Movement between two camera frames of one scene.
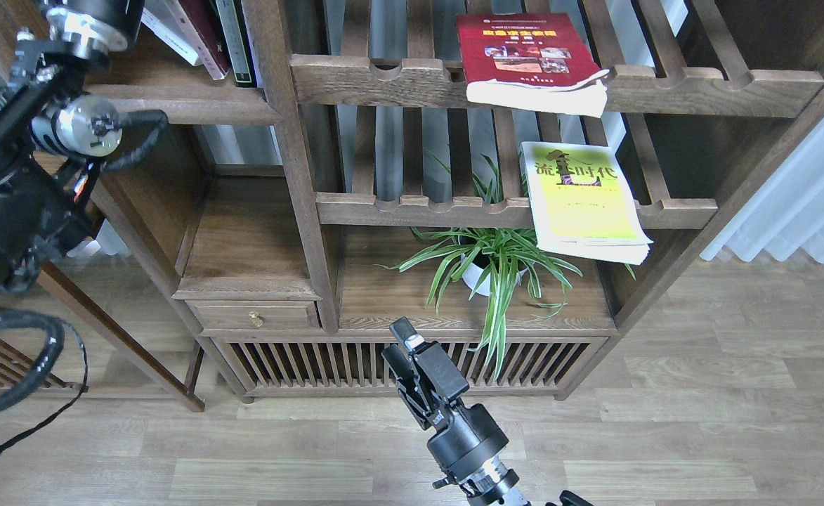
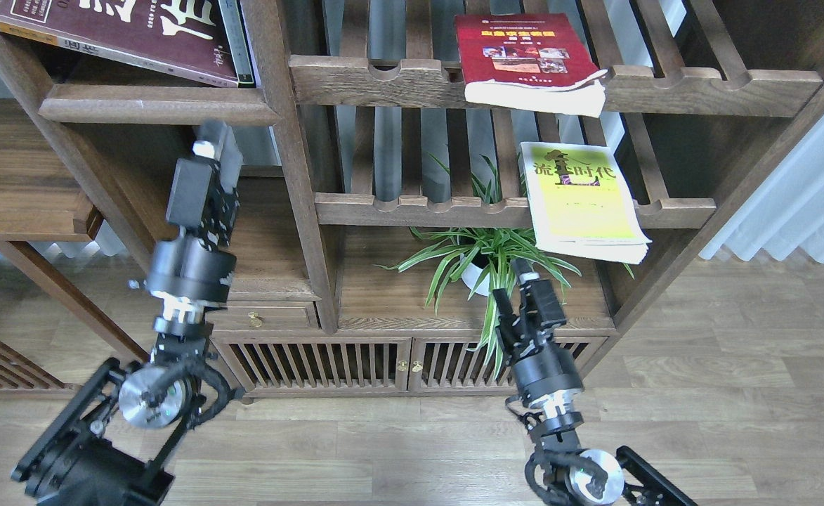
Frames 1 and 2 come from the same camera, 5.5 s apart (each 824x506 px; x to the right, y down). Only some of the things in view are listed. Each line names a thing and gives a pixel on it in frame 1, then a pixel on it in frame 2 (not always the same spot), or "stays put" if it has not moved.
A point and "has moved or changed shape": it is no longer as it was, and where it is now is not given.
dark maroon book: [201, 15] has moved or changed shape
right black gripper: [466, 433] to [545, 371]
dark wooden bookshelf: [511, 178] stays put
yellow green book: [579, 204] stays put
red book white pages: [538, 62] stays put
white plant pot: [471, 275] stays put
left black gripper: [111, 25] to [197, 264]
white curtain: [812, 202] stays put
